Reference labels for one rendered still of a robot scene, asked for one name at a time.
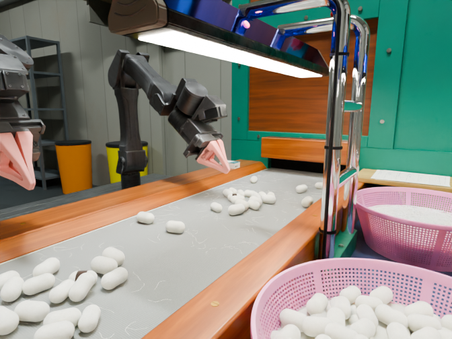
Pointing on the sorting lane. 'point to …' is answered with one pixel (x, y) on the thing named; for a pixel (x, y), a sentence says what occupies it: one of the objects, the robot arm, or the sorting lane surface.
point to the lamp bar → (213, 29)
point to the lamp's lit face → (169, 40)
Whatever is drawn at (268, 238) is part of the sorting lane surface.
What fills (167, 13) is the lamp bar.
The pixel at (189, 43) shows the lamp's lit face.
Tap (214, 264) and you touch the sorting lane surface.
